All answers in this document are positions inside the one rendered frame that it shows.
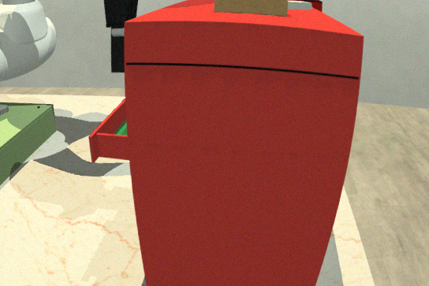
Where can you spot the tan rectangular block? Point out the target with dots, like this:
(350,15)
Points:
(263,7)

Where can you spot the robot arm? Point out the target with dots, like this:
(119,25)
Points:
(27,37)

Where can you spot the red tool chest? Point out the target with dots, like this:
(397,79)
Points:
(238,129)

